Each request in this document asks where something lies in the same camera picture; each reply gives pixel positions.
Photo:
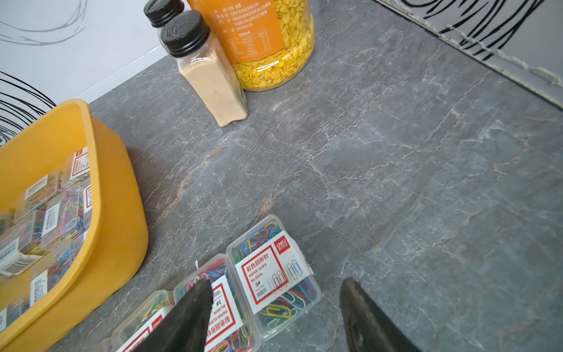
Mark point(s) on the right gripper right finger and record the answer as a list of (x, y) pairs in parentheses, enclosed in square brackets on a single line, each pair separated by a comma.
[(367, 327)]

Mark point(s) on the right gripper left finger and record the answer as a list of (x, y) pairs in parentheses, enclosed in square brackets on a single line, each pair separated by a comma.
[(185, 328)]

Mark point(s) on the clear paper clip box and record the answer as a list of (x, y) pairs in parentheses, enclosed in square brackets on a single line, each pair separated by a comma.
[(142, 321), (230, 327), (277, 282)]

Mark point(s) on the yellow plastic storage tray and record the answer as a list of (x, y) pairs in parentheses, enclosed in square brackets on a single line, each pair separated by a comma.
[(117, 242)]

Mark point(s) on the front black cap spice bottle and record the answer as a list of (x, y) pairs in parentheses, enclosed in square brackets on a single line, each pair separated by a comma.
[(202, 62)]

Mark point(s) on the black cap spice bottle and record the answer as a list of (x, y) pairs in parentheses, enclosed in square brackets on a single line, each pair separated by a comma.
[(202, 62), (160, 12)]

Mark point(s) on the red lid corn jar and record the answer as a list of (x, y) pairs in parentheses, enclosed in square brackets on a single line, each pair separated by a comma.
[(268, 42)]

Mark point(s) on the rear black cap spice bottle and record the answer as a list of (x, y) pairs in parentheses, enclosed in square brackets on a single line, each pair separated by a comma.
[(160, 12)]

